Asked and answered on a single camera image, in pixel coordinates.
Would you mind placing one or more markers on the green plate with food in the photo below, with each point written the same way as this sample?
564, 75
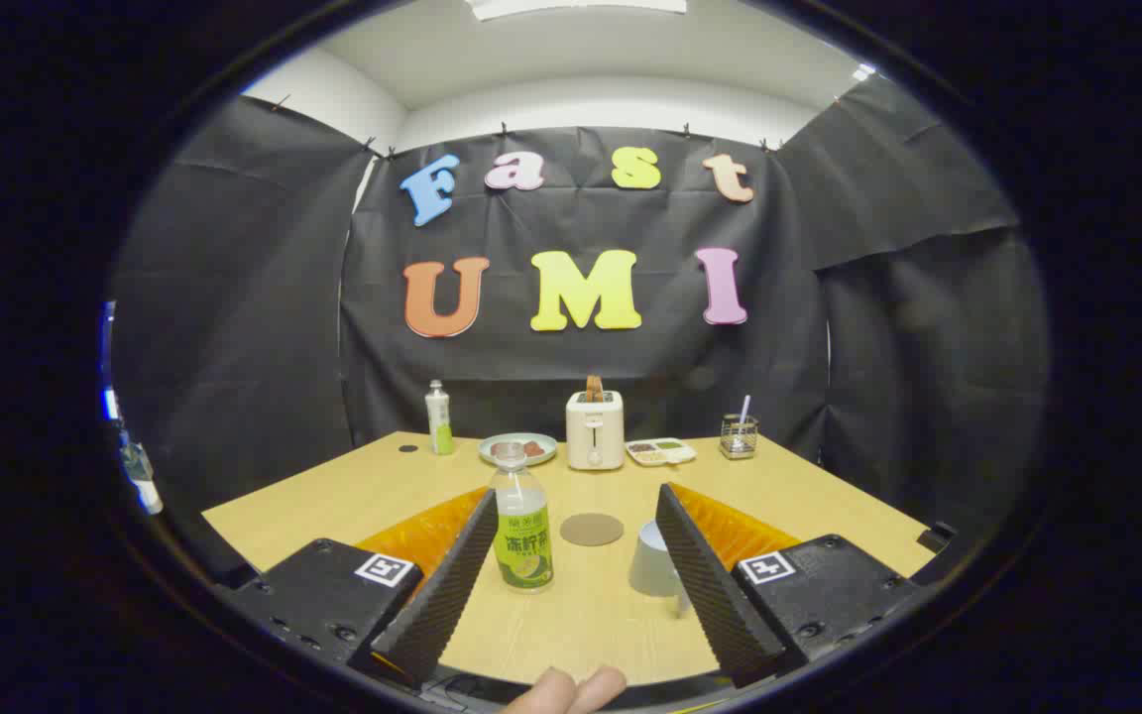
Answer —
536, 448

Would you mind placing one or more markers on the black clamp block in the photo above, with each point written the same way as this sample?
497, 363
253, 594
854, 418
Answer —
936, 537

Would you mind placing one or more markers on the white divided snack tray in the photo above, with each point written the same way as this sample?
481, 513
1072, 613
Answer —
660, 451

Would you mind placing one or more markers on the wooden table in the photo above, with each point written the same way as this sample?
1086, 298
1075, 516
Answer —
571, 625

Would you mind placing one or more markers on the ceiling light panel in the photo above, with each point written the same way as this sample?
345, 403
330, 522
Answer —
576, 6

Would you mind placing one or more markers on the brown toast slice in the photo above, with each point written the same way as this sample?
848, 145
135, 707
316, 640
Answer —
594, 387

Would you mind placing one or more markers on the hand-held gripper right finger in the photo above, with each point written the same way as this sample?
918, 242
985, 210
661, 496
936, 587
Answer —
710, 595

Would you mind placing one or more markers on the white toaster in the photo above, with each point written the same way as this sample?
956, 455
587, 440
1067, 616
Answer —
595, 436

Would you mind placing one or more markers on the clear juice bottle green label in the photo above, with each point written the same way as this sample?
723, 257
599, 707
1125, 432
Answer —
521, 540

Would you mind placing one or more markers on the black backdrop cloth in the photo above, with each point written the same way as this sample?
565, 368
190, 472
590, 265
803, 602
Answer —
581, 367

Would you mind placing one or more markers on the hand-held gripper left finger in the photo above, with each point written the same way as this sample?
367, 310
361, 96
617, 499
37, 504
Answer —
442, 595

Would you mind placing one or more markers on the round brown coaster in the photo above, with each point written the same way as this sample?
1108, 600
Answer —
591, 530

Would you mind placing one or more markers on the small white green bottle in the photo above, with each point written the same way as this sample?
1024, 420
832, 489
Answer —
439, 421

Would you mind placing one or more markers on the glass holder with straw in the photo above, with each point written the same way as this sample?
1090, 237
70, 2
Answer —
738, 438

